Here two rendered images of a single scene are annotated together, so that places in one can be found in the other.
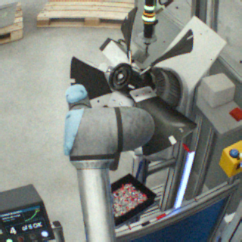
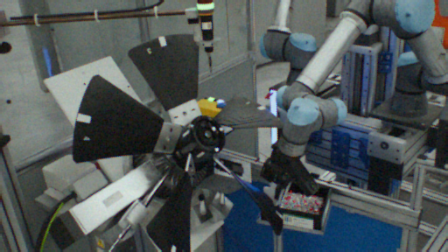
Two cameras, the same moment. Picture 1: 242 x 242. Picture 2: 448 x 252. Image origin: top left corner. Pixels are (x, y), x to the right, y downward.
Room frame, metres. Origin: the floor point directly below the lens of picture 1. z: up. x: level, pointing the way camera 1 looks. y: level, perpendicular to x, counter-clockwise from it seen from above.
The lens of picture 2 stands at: (1.94, 1.06, 1.78)
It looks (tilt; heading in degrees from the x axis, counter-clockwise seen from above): 26 degrees down; 247
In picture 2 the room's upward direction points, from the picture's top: 4 degrees counter-clockwise
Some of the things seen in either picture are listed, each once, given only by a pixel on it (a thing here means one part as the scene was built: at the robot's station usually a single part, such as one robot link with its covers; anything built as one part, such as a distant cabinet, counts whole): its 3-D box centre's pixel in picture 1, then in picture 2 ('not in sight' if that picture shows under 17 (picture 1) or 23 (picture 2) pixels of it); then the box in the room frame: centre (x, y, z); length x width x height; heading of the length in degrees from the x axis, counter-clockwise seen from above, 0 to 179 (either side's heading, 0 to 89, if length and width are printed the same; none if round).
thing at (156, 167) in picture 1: (159, 165); not in sight; (1.73, -0.20, 0.56); 0.19 x 0.04 x 0.04; 120
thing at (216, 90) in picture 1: (216, 88); (67, 179); (1.96, -0.49, 0.92); 0.17 x 0.16 x 0.11; 120
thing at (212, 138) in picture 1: (205, 165); not in sight; (1.88, -0.50, 0.42); 0.04 x 0.04 x 0.83; 30
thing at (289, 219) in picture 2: (122, 200); (296, 204); (1.25, -0.03, 0.85); 0.22 x 0.17 x 0.07; 134
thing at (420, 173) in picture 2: (59, 237); (418, 183); (0.93, 0.20, 0.96); 0.03 x 0.03 x 0.20; 30
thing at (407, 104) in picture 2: not in sight; (409, 98); (0.67, -0.11, 1.09); 0.15 x 0.15 x 0.10
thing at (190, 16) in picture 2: (149, 27); (203, 26); (1.51, -0.08, 1.50); 0.09 x 0.07 x 0.10; 155
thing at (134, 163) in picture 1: (137, 187); not in sight; (1.67, -0.10, 0.46); 0.09 x 0.05 x 0.91; 30
